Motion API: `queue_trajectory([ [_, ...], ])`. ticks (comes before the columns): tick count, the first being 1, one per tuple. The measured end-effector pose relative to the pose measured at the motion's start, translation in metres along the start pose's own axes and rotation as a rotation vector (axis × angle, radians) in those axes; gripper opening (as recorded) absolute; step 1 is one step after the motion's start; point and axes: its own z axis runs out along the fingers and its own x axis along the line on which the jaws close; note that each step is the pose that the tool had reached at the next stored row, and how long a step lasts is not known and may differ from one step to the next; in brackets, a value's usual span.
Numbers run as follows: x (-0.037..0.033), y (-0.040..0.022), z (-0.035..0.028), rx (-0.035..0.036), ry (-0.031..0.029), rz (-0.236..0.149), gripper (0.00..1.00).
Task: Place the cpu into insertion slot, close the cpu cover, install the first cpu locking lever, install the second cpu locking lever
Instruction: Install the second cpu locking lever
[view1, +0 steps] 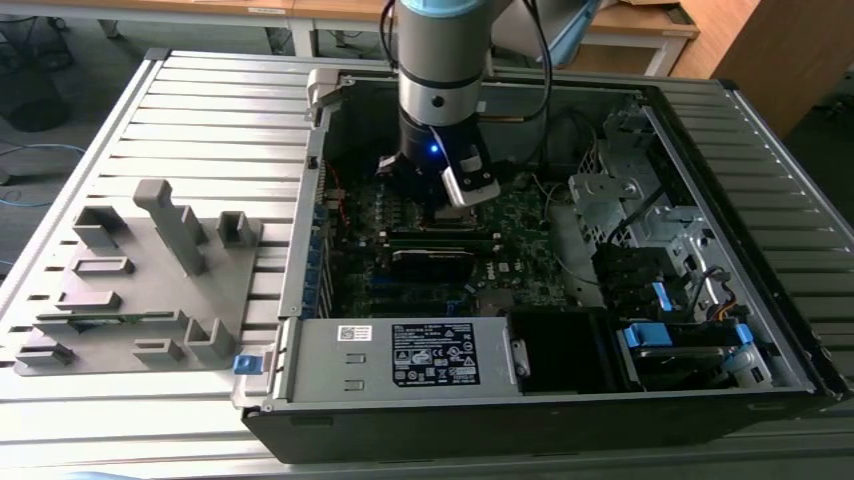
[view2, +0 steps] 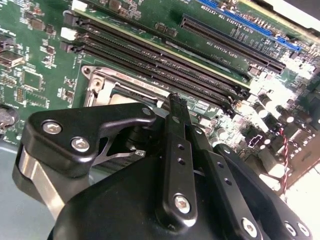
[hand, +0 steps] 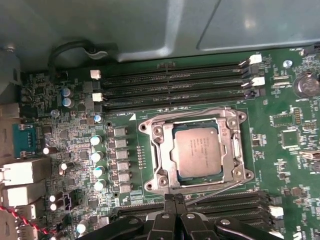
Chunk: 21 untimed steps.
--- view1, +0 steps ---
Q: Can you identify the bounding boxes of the metal socket cover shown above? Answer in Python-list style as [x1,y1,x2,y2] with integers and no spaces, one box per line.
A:
[426,205,483,227]

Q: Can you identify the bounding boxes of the CPU socket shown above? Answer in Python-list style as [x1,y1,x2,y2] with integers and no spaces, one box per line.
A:
[418,203,486,230]

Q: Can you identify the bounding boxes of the black graphics card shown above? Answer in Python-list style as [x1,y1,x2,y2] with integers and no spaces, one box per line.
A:
[388,247,479,284]

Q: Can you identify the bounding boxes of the green motherboard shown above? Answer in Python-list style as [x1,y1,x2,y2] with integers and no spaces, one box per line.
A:
[318,167,592,320]

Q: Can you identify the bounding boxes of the metal drive cage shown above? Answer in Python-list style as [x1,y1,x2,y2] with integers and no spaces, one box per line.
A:
[564,97,726,281]

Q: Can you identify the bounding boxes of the dark chipset heat sink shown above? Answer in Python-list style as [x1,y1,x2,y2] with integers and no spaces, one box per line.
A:
[475,288,516,315]

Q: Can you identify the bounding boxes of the black disk bay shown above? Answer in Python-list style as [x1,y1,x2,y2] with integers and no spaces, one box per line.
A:
[590,243,693,309]

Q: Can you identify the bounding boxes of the grey power supply unit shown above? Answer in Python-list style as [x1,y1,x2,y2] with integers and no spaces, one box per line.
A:
[284,315,523,403]

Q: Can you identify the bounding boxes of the blue disk carrier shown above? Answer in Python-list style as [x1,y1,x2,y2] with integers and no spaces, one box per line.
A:
[616,322,675,351]
[730,322,759,374]
[644,281,677,312]

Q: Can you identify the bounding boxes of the wooden desk white legs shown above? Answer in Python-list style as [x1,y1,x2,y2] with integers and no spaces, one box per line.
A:
[0,0,315,41]
[292,0,701,76]

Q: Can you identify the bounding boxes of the grey parts rack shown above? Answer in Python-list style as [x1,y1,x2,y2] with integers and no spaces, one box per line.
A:
[11,178,270,380]

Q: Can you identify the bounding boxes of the green RAM stick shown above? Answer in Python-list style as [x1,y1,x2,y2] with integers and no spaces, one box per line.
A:
[65,311,180,331]

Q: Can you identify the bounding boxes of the black PC case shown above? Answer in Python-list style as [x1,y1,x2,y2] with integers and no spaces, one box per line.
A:
[230,67,854,466]

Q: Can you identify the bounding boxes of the black hard disk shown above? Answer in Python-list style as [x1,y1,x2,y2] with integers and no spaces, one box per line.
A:
[630,346,730,392]

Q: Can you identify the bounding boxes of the black bin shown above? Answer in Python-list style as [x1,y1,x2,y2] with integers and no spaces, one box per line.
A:
[4,82,73,134]

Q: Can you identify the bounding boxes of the wooden cabinet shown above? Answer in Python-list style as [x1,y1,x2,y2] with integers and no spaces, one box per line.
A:
[670,0,854,139]

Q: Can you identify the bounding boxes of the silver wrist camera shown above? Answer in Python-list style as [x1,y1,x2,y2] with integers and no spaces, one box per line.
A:
[439,149,502,209]

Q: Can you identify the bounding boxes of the grey braided wire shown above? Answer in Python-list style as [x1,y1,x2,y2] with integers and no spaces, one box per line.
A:
[539,182,568,226]

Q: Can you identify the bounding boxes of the thick black cable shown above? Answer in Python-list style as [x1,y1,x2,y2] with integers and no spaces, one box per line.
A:
[538,107,599,174]

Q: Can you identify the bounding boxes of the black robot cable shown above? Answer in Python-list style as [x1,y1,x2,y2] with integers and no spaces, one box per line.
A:
[492,0,555,124]
[378,0,402,76]

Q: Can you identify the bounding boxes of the black disk cable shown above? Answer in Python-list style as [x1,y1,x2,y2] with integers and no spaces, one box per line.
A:
[685,266,730,312]

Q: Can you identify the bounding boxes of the blue floor cable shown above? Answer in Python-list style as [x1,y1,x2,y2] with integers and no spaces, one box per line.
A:
[0,142,88,209]

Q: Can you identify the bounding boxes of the coloured wire bundle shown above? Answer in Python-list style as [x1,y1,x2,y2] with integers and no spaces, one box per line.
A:
[710,298,750,326]

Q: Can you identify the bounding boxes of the black wire basket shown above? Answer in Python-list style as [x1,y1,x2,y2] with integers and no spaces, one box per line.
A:
[0,14,76,74]

